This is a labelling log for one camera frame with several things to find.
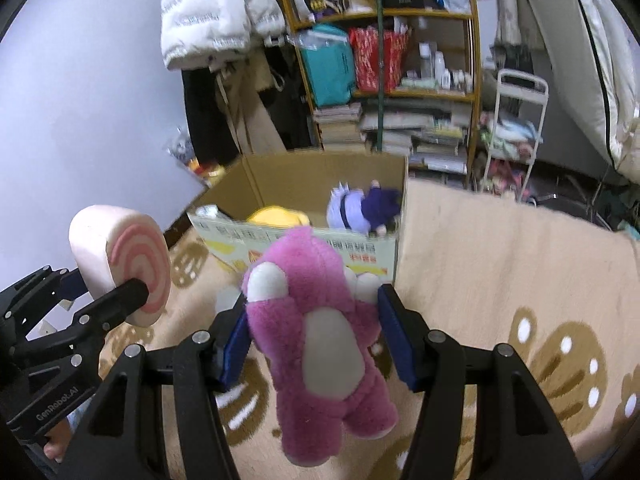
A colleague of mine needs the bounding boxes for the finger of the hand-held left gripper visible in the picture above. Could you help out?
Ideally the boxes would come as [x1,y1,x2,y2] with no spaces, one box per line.
[0,265,91,333]
[10,279,151,368]

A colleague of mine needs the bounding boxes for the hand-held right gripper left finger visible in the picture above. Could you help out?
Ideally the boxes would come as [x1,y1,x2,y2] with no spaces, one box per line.
[55,304,252,480]

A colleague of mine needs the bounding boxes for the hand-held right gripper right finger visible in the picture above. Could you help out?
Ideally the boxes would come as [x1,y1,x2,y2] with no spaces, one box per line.
[377,284,586,480]

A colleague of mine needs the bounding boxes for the pink swirl roll plush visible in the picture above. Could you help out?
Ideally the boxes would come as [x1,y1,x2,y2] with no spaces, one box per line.
[68,205,172,328]

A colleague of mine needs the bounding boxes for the pink bear plush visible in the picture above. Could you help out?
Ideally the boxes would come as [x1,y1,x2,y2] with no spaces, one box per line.
[241,226,401,468]

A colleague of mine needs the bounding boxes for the yellow plush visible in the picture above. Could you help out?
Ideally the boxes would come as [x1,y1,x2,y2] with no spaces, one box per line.
[246,205,311,229]

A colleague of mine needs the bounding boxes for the white-haired doll plush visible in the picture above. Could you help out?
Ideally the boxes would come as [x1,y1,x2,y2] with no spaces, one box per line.
[326,180,404,237]

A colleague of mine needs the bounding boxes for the cardboard box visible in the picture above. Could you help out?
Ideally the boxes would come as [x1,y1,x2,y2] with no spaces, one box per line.
[187,152,410,286]

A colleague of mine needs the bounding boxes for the person's left hand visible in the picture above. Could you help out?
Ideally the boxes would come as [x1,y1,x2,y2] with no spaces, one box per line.
[44,421,77,464]

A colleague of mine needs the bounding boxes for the person's light blue pants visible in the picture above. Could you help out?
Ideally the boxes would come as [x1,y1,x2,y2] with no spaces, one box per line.
[65,400,94,434]

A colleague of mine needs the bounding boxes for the beige printed blanket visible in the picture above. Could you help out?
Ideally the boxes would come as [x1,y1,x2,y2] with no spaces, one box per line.
[97,177,640,480]

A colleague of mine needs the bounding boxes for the pile of magazines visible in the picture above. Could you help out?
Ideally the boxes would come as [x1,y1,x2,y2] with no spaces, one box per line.
[360,100,471,177]

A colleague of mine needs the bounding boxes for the black hanging coat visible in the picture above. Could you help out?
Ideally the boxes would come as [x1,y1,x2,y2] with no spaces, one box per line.
[181,67,242,167]

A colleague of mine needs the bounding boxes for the stack of books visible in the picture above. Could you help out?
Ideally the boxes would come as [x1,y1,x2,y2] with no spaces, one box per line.
[312,102,365,150]

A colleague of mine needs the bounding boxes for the beige hanging coat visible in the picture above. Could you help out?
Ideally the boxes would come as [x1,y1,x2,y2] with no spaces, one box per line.
[215,52,282,157]

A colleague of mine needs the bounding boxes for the white trolley cart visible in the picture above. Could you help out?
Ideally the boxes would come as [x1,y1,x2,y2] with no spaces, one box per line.
[477,69,550,197]

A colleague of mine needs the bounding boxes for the row of cosmetic bottles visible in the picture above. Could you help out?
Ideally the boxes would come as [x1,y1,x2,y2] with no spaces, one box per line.
[415,42,475,94]

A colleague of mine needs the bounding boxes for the teal bag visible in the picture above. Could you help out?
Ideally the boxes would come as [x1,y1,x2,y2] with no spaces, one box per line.
[300,25,357,109]

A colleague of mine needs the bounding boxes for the green pole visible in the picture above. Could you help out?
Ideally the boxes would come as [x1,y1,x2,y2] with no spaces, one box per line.
[372,0,387,154]

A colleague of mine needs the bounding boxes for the red patterned bag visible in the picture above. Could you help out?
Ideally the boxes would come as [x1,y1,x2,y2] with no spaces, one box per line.
[348,26,411,94]

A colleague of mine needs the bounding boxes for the wooden shelf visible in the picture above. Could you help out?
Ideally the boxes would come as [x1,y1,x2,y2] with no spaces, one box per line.
[276,0,482,192]

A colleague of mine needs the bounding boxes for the white puffer jacket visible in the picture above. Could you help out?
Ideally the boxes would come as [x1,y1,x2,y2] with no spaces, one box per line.
[160,0,287,72]

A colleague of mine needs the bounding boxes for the clear zip bag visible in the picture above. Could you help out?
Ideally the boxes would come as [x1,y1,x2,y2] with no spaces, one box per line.
[295,27,349,52]

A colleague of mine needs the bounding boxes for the white padded chair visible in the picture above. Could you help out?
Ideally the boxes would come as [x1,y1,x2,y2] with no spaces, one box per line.
[510,0,640,184]

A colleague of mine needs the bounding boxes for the light floral curtain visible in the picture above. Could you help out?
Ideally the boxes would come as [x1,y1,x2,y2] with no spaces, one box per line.
[471,0,531,57]

